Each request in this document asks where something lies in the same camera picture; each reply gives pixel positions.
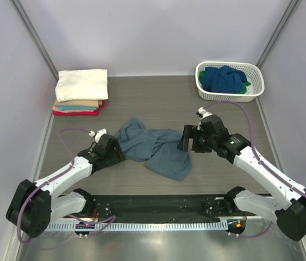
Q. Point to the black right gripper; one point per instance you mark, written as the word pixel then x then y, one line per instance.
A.
pixel 192 131

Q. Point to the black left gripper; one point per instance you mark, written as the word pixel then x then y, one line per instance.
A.
pixel 117 156

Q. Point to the grey-blue t-shirt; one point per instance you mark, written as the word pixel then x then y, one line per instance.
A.
pixel 156 147

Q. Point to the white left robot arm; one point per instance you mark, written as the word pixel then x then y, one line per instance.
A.
pixel 36 204

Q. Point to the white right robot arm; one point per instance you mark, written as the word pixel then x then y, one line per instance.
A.
pixel 287 205

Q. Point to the beige folded t-shirt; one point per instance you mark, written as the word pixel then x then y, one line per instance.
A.
pixel 81 103

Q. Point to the teal folded t-shirt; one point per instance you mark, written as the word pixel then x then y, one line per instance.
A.
pixel 62 108

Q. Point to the dark blue crumpled t-shirt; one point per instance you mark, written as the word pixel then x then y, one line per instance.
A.
pixel 223 80

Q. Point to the white perforated plastic basket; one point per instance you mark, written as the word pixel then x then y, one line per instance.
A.
pixel 228 81

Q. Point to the white folded t-shirt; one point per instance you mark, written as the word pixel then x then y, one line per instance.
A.
pixel 89 84

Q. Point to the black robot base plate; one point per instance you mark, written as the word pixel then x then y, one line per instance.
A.
pixel 201 208

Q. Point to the white slotted cable duct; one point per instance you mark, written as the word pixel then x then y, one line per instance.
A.
pixel 76 226

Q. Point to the right aluminium corner post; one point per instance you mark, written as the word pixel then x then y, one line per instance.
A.
pixel 282 23

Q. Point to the aluminium corner post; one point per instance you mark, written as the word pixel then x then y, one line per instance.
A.
pixel 282 23
pixel 22 14

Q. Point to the left aluminium corner post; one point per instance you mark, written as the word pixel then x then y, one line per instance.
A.
pixel 22 14

